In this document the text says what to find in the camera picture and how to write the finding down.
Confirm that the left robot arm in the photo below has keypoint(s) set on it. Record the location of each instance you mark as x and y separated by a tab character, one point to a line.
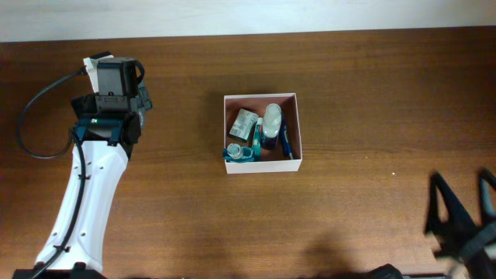
110	122

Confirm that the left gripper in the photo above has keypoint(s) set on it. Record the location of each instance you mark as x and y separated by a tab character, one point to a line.
87	107

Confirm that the red green toothpaste tube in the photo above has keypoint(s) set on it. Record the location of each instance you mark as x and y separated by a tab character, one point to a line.
256	142

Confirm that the white green soap packet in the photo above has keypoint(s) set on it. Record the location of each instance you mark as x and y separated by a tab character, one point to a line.
243	125

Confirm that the white cardboard box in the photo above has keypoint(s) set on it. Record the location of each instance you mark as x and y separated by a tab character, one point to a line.
271	161

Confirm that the blue white toothbrush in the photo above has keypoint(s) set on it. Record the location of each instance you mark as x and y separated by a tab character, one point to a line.
287	150

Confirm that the blue mouthwash bottle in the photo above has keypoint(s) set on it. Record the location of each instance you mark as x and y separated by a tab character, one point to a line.
235	153

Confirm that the clear hand soap pump bottle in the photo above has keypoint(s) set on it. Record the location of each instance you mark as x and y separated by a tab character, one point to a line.
271	126

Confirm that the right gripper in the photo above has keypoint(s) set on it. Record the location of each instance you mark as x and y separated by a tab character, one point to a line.
465	226

